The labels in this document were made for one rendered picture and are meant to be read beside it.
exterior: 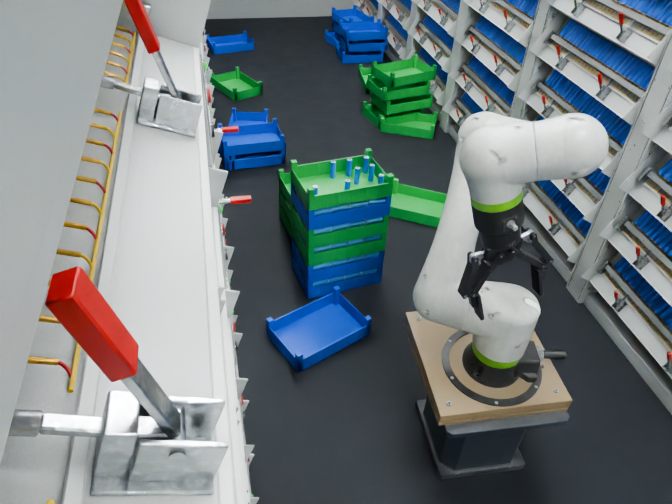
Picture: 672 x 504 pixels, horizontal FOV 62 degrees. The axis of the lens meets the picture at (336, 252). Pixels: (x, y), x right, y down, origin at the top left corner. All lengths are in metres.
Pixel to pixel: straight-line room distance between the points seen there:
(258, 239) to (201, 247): 2.05
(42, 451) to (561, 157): 0.87
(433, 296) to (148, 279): 1.08
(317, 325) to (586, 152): 1.25
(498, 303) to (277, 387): 0.80
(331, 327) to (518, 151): 1.18
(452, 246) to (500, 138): 0.44
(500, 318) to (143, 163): 1.05
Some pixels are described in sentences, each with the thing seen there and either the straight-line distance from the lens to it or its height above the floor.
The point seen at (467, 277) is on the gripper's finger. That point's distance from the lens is 1.12.
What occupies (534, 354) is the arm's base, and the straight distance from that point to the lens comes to 1.50.
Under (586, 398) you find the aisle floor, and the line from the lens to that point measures 1.99.
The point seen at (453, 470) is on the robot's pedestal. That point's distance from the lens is 1.68.
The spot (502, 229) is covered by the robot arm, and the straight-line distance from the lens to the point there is 1.05.
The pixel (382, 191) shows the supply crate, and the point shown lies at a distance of 1.89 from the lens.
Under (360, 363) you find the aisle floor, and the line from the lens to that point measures 1.88.
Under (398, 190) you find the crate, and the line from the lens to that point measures 2.67.
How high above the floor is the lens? 1.44
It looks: 39 degrees down
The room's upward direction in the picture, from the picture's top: 3 degrees clockwise
